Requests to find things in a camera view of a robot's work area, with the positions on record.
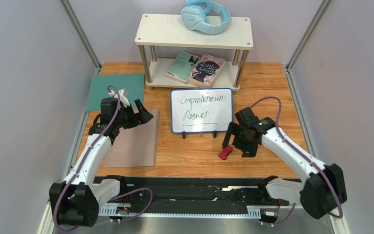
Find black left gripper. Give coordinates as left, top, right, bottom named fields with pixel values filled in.
left=114, top=99, right=153, bottom=130

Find red whiteboard eraser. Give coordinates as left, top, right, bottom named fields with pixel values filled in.
left=218, top=146, right=233, bottom=160

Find blue framed whiteboard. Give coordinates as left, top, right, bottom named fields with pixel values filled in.
left=169, top=88, right=233, bottom=134

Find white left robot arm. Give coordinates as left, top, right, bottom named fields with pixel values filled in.
left=49, top=97, right=153, bottom=231

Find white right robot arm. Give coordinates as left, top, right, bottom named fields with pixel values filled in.
left=222, top=107, right=348, bottom=219

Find teal green mat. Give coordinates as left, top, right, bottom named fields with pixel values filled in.
left=86, top=73, right=146, bottom=112

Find pinkish brown mat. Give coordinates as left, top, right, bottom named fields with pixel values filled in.
left=103, top=109, right=160, bottom=168

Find teal paperback book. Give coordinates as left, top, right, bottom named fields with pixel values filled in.
left=164, top=51, right=201, bottom=84

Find floral Little Women book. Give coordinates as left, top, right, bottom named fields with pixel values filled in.
left=187, top=54, right=226, bottom=88

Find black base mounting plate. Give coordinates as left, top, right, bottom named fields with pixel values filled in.
left=107, top=177, right=289, bottom=214

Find white two-tier shelf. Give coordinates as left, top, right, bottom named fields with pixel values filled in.
left=134, top=14, right=253, bottom=92

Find light blue headphones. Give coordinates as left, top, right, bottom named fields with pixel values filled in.
left=181, top=0, right=231, bottom=35

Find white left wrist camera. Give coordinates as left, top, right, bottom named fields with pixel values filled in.
left=108, top=88, right=131, bottom=107

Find metal wire whiteboard stand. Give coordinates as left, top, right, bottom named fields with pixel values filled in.
left=181, top=131, right=218, bottom=139

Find aluminium slotted rail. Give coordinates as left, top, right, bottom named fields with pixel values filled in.
left=98, top=204, right=262, bottom=219

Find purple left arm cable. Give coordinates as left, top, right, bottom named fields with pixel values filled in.
left=53, top=85, right=154, bottom=232

